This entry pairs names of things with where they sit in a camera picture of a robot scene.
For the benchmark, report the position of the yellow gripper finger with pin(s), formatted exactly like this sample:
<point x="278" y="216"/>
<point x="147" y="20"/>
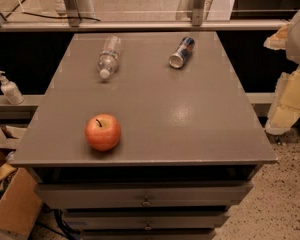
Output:
<point x="277" y="41"/>
<point x="285" y="109"/>

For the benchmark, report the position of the red apple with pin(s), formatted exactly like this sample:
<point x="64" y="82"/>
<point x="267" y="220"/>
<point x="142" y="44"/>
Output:
<point x="103" y="132"/>

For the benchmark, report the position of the redbull can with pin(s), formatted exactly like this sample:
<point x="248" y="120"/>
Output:
<point x="182" y="53"/>

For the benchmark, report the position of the top drawer with knob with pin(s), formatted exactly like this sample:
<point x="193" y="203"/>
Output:
<point x="143" y="195"/>

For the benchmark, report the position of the drawer with knob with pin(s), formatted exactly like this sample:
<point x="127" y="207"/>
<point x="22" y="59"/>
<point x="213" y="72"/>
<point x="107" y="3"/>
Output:
<point x="143" y="195"/>
<point x="147" y="219"/>

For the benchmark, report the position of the grey drawer cabinet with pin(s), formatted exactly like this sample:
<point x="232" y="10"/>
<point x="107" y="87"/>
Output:
<point x="194" y="124"/>

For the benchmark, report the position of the clear plastic water bottle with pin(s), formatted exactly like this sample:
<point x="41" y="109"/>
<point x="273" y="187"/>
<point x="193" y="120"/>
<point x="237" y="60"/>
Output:
<point x="108" y="61"/>

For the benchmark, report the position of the middle drawer with knob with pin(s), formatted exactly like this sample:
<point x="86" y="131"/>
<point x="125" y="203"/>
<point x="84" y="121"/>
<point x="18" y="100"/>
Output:
<point x="147" y="219"/>

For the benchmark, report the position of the white pump dispenser bottle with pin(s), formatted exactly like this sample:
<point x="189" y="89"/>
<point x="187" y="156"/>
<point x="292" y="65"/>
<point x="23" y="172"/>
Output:
<point x="10" y="90"/>

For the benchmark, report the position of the cardboard box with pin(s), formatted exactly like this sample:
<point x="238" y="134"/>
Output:
<point x="19" y="206"/>

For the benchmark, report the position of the metal bracket post right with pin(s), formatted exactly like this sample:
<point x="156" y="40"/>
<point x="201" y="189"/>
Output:
<point x="197" y="12"/>

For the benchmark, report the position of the metal bracket post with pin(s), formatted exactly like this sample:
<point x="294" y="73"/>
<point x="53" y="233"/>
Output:
<point x="72" y="13"/>
<point x="197" y="12"/>

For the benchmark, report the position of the metal bracket post left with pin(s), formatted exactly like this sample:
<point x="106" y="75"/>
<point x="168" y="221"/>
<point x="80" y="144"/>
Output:
<point x="72" y="13"/>

